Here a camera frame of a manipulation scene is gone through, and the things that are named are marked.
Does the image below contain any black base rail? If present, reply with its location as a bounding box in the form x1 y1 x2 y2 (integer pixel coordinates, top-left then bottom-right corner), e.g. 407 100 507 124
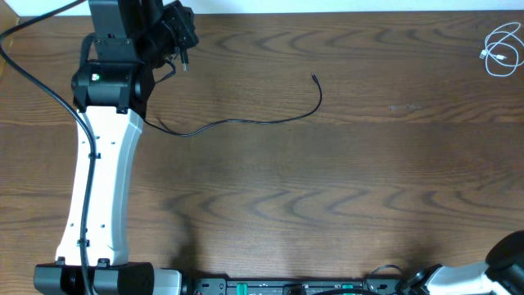
179 272 407 295

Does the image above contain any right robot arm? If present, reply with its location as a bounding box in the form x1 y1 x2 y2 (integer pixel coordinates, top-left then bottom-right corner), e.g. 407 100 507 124
399 230 523 295

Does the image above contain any white usb cable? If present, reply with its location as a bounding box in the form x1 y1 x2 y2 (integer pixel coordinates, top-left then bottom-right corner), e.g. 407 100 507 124
478 20 524 78

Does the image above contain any black usb cable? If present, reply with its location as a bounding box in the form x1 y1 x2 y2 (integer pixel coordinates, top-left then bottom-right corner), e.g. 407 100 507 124
142 48 323 138

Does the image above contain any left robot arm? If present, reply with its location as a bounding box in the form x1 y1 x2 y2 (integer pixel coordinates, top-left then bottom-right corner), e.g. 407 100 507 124
34 1 198 294

